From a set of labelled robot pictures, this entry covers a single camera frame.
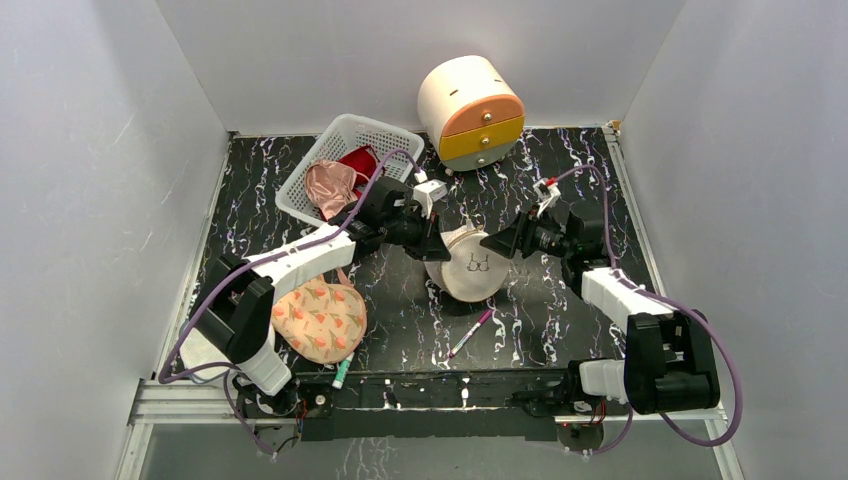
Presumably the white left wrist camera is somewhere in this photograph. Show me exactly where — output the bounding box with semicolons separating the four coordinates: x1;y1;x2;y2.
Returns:
412;171;448;218

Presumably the white mesh laundry bag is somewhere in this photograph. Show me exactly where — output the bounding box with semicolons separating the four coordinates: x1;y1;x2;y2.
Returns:
424;222;512;303

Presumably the pink satin bra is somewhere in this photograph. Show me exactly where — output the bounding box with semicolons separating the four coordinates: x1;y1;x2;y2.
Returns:
304;160;358;220

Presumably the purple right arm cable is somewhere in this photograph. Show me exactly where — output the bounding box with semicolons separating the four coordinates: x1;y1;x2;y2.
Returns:
546;163;745;456

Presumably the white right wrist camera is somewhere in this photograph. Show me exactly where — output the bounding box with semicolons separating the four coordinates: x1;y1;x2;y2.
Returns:
533;177;561;218

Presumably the red bra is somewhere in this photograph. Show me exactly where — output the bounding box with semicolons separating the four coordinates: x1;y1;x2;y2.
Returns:
338;145;379;191

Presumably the peach floral bra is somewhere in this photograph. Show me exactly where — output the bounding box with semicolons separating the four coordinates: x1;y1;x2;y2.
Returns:
271;269;367;364

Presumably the teal white marker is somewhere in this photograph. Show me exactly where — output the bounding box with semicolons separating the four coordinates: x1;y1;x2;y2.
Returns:
331;352;355;390

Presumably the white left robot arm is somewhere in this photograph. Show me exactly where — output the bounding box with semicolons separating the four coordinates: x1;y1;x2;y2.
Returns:
187;176;451;416

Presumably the white mesh bag lid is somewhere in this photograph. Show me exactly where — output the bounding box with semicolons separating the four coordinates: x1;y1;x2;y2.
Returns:
179;328;229;387

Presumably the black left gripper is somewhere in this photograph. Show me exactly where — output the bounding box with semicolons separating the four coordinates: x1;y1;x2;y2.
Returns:
381;208;451;264

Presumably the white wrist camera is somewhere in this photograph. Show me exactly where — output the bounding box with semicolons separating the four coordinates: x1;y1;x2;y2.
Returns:
533;177;561;218
412;171;448;218

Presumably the pink pen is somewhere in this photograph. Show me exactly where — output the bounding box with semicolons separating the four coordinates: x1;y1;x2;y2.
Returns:
448;310;494;359

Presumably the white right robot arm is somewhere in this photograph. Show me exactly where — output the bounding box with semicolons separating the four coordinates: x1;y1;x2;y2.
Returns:
481;208;720;414

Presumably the black table front rail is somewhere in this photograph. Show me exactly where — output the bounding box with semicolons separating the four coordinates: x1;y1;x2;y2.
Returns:
129;370;727;444

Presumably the white plastic basket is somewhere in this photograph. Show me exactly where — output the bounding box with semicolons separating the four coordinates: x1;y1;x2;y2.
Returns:
275;114;424;226

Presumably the round white drawer cabinet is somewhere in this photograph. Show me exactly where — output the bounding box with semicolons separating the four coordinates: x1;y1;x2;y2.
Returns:
417;55;525;174

